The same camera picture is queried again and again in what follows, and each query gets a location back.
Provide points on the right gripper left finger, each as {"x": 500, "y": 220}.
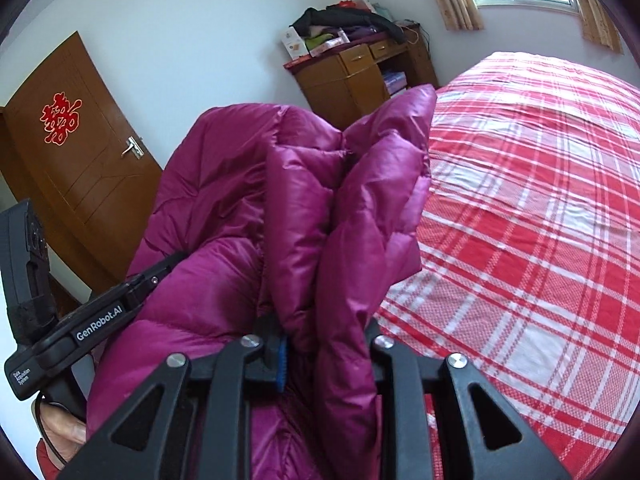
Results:
{"x": 190, "y": 419}

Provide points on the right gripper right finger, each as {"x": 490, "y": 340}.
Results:
{"x": 480, "y": 433}

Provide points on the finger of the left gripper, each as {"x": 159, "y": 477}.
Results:
{"x": 145, "y": 279}

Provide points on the magenta quilted down jacket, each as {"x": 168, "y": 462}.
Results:
{"x": 275, "y": 211}

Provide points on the black clothes pile on desk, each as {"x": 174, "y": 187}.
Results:
{"x": 340, "y": 17}

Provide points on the person's left hand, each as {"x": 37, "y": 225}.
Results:
{"x": 63, "y": 434}

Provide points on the brown wooden door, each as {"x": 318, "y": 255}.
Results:
{"x": 92, "y": 203}

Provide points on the red plaid bed cover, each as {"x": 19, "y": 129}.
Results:
{"x": 530, "y": 246}

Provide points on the red double happiness sticker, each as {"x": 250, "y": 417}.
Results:
{"x": 60, "y": 118}

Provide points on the red flat box on desk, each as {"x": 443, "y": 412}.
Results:
{"x": 329, "y": 46}

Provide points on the boxes stacked in desk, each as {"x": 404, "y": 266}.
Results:
{"x": 395, "y": 82}

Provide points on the wooden desk with drawers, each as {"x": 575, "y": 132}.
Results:
{"x": 347, "y": 82}

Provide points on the white box on desk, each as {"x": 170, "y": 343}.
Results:
{"x": 294, "y": 44}

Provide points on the right beige curtain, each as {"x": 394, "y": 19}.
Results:
{"x": 598, "y": 27}

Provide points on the silver door handle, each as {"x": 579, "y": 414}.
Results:
{"x": 133, "y": 147}

